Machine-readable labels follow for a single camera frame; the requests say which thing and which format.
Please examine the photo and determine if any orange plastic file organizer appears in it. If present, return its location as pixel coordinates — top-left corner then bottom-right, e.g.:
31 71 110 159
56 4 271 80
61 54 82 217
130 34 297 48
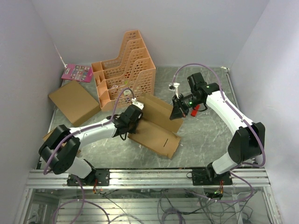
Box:
91 30 156 112

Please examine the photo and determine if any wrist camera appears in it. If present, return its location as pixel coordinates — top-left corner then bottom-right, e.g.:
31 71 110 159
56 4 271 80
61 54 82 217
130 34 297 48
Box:
131 98 144 110
169 83 180 98

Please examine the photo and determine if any red rectangular block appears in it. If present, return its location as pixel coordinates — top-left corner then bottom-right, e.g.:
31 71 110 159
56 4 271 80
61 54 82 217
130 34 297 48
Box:
191 105 200 117

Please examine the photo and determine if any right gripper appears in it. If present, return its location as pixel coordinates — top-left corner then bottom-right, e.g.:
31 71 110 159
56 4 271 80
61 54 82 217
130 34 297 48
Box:
170 93 202 120

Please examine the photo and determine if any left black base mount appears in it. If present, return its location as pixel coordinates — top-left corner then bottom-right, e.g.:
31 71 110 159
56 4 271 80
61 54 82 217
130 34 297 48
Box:
67 168 110 186

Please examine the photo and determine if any small folded cardboard box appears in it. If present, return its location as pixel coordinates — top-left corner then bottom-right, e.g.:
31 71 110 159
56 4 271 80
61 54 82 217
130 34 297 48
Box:
43 130 81 155

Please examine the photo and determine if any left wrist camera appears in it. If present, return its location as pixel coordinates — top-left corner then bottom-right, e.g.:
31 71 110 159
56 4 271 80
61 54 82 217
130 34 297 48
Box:
131 98 144 110

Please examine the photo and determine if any brown cardboard box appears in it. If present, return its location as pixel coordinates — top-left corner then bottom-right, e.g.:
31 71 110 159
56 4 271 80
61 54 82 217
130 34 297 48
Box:
128 93 183 159

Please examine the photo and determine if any large folded cardboard box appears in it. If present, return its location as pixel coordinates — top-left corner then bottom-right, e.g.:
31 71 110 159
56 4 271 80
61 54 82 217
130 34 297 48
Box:
48 81 100 127

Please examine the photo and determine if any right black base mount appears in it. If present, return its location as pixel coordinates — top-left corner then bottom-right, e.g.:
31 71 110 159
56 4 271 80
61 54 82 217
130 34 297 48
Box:
186 168 233 186

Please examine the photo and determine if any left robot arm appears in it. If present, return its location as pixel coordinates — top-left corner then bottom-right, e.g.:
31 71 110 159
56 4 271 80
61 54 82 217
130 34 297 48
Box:
39 102 144 186

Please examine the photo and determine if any aluminium mounting rail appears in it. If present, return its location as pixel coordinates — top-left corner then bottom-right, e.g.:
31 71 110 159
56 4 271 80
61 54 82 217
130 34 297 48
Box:
25 168 271 189

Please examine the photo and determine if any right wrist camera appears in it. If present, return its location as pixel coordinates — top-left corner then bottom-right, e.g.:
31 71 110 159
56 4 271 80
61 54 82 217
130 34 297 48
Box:
169 83 180 98

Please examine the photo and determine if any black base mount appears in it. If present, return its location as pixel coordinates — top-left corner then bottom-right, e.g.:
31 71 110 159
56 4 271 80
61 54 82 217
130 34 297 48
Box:
67 168 110 186
186 168 233 186

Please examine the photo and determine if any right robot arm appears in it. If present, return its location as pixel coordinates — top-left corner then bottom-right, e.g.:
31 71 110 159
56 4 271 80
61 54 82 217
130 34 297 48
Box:
169 73 265 185

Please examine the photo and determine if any pink sticker sheet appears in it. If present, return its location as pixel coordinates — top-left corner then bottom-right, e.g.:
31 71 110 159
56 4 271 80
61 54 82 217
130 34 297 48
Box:
61 64 93 83

